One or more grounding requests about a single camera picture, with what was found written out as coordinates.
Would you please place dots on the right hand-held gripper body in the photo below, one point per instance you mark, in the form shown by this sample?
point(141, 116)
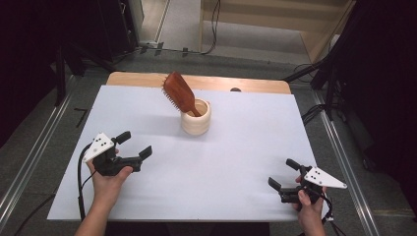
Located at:
point(311, 183)

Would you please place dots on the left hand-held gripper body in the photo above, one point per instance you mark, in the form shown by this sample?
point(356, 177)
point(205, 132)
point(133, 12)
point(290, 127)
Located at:
point(108, 164)

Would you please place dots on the cream ringed holder cup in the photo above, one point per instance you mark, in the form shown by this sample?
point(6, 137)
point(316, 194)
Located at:
point(196, 126)

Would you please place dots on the wooden hairbrush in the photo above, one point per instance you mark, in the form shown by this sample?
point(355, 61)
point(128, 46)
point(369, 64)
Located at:
point(178, 90)

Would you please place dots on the person's left hand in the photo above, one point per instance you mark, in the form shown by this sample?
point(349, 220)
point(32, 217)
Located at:
point(106, 188)

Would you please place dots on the person's right hand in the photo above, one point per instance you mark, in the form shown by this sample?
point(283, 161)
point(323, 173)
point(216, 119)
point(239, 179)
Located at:
point(309, 211)

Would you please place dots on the wooden table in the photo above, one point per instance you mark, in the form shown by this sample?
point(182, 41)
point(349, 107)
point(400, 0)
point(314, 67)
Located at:
point(137, 79)

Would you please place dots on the white table mat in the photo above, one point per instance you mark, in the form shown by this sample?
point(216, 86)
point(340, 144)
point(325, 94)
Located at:
point(213, 170)

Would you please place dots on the black metal stand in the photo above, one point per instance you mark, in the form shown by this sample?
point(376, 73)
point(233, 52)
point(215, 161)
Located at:
point(60, 75)
point(329, 88)

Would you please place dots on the dark round table knob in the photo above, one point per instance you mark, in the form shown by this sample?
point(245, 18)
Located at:
point(235, 89)

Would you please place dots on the light wooden cabinet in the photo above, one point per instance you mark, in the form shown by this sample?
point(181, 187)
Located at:
point(255, 36)

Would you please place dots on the metal floor rail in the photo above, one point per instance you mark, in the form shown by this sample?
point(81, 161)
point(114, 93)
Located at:
point(347, 164)
point(29, 164)

